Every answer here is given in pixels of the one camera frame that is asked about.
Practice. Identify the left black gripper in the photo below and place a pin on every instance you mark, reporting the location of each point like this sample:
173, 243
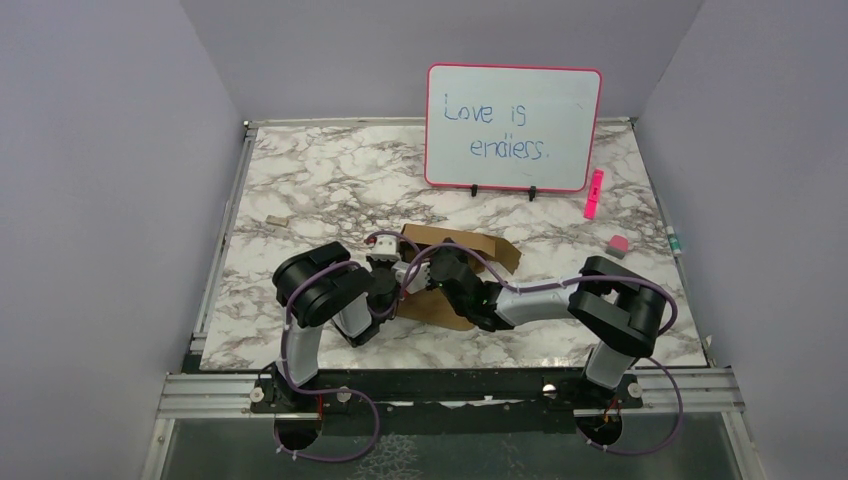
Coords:
374, 263

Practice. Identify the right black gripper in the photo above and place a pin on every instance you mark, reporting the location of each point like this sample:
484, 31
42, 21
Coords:
458, 254

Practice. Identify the brown cardboard box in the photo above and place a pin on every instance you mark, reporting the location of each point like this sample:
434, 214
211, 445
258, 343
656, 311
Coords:
430, 306

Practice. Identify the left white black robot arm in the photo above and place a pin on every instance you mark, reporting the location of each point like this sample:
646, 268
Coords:
325, 284

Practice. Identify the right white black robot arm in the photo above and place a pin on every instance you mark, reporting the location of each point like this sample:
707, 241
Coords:
621, 308

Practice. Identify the small wooden block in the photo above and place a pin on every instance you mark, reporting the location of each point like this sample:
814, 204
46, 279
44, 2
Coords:
276, 221

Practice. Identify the pink highlighter marker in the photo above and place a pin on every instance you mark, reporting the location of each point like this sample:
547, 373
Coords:
593, 194

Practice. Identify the pink grey eraser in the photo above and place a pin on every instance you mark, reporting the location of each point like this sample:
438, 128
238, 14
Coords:
617, 246

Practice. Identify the pink framed whiteboard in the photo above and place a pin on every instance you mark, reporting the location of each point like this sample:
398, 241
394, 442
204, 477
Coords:
510, 127

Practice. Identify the green white marker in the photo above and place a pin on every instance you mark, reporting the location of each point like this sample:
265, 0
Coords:
674, 242

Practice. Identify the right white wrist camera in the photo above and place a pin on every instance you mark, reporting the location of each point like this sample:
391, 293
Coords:
414, 275

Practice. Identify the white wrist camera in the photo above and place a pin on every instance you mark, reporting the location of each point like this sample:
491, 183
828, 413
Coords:
414, 275
384, 248

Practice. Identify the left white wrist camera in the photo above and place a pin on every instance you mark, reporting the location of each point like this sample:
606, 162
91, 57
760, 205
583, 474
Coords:
384, 248

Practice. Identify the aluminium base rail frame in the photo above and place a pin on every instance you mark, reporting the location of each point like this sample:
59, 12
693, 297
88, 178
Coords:
453, 424

